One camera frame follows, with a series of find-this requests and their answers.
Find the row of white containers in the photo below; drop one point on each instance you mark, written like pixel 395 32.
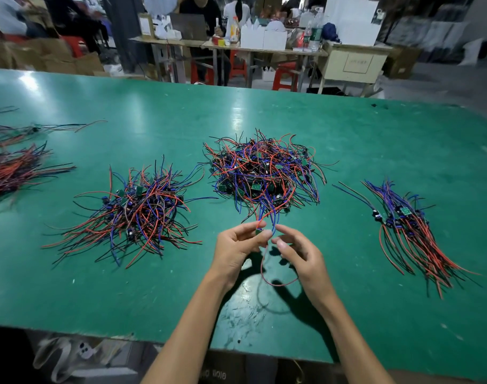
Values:
pixel 263 37

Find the person's right forearm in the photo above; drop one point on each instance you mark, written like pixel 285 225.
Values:
pixel 355 348

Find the red plastic stool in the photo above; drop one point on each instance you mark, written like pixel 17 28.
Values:
pixel 239 66
pixel 286 77
pixel 72 45

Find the stack of white boxes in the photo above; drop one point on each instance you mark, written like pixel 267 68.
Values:
pixel 351 18

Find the person's right hand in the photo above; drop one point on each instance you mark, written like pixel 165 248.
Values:
pixel 311 272

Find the row of cardboard boxes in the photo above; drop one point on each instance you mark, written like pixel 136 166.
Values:
pixel 47 58

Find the cream cabinet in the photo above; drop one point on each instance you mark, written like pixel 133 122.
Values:
pixel 355 66

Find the person's left hand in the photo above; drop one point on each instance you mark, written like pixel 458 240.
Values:
pixel 234 256

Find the brown cardboard box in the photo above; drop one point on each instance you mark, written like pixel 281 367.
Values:
pixel 405 61

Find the dark pillar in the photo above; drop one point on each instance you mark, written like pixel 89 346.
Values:
pixel 125 28

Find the dark blue bag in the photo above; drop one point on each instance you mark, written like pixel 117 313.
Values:
pixel 330 32

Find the grey laptop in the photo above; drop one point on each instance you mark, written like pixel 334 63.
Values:
pixel 189 26

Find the person's left forearm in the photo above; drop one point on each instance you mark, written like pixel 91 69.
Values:
pixel 191 340

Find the long wooden work table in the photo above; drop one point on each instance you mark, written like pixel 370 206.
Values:
pixel 227 45

